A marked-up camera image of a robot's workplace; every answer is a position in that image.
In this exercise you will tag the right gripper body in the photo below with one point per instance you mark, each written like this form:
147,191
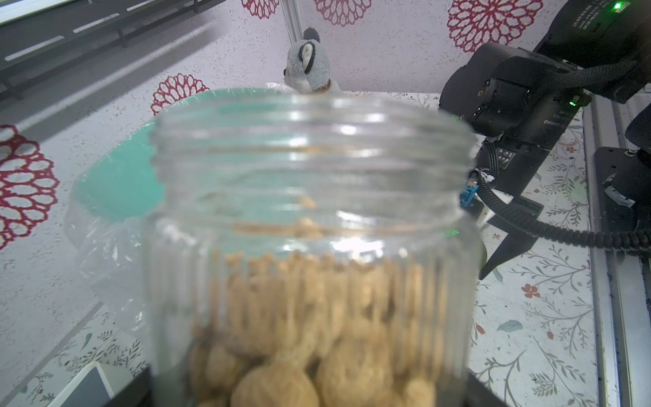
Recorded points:
512,164

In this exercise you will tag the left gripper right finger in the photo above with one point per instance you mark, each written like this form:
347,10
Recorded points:
478,395

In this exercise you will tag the green trash bin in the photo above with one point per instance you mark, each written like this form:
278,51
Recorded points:
123,184

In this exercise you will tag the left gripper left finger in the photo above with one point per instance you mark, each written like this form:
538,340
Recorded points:
137,393

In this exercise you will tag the green lidded peanut jar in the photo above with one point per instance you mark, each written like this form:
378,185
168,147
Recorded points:
310,251

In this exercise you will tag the aluminium rail frame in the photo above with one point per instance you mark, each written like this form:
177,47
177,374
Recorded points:
621,282

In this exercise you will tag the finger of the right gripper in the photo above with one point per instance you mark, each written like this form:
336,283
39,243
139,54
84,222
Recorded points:
515,244

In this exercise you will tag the grey plush dog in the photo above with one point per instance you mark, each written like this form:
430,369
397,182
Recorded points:
308,67

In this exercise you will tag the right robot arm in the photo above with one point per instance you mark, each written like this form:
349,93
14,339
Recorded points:
522,102

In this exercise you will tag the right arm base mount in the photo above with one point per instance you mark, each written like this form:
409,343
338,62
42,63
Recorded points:
624,180

